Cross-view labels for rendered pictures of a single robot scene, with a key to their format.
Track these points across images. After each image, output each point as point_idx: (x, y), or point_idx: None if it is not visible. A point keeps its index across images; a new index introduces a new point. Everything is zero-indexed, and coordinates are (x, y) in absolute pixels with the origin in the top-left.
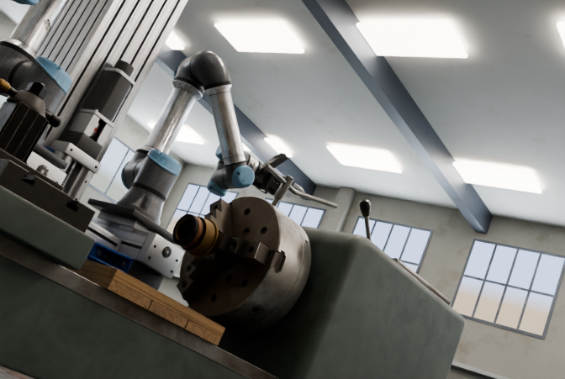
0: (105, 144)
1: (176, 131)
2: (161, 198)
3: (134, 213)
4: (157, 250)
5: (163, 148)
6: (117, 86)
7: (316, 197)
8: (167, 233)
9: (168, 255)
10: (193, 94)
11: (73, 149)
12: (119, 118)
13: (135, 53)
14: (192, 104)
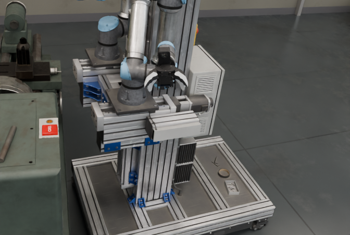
0: (149, 53)
1: (158, 39)
2: (122, 85)
3: (105, 91)
4: (92, 111)
5: (155, 52)
6: (128, 20)
7: None
8: (113, 106)
9: (94, 116)
10: (160, 9)
11: (123, 58)
12: (151, 36)
13: None
14: (162, 16)
